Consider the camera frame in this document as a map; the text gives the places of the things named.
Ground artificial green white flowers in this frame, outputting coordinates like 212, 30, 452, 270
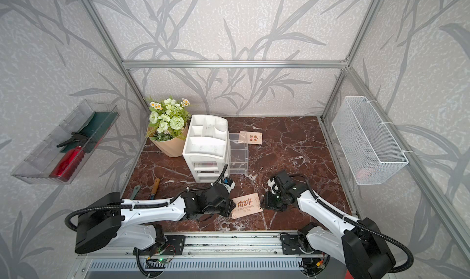
147, 97, 191, 142

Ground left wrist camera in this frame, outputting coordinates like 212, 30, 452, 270
221, 177, 236, 193

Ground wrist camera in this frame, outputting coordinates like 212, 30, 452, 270
268, 179, 280, 194
221, 177, 236, 193

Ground clear wall-mounted plastic tray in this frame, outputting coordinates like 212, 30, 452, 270
12, 100, 120, 185

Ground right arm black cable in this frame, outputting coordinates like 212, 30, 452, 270
289, 174, 414, 274

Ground black clamp in tray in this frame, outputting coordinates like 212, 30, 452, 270
56, 132, 97, 154

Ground red brush in tray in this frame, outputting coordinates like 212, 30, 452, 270
49, 146, 85, 182

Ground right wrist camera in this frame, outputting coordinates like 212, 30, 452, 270
268, 179, 280, 194

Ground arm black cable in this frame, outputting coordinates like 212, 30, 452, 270
289, 174, 414, 274
64, 163, 229, 232

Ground beige printed postcard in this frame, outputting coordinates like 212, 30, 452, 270
231, 193, 263, 219
239, 131, 263, 145

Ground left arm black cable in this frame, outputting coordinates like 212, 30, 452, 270
64, 163, 229, 232

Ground aluminium mounting rail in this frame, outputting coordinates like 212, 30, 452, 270
67, 230, 390, 279

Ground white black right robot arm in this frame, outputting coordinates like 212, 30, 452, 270
263, 171, 396, 279

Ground dark green cloth in tray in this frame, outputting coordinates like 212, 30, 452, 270
78, 112, 119, 143

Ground white wire mesh basket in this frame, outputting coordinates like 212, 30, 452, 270
332, 96, 409, 185

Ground beige faceted flower pot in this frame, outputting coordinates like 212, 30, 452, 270
151, 125, 188, 158

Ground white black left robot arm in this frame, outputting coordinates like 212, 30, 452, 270
64, 178, 236, 254

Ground clear plastic drawer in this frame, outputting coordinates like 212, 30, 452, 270
229, 155, 248, 175
229, 133, 248, 161

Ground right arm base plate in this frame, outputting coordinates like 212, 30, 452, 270
279, 232, 304, 255

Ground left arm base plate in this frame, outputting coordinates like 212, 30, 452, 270
139, 235, 186, 256

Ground blue garden hand fork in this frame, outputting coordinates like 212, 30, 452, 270
150, 178, 160, 199

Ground white plastic drawer organizer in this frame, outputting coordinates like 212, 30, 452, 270
182, 114, 231, 183

